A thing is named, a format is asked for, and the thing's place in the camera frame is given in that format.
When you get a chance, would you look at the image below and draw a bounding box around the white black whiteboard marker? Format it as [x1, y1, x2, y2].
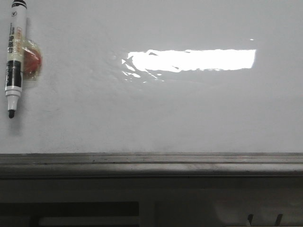
[5, 0, 27, 119]

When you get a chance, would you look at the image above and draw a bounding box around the white whiteboard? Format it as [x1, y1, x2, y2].
[0, 0, 303, 154]

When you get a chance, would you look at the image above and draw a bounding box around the red magnet with clear tape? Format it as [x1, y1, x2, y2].
[22, 39, 43, 81]

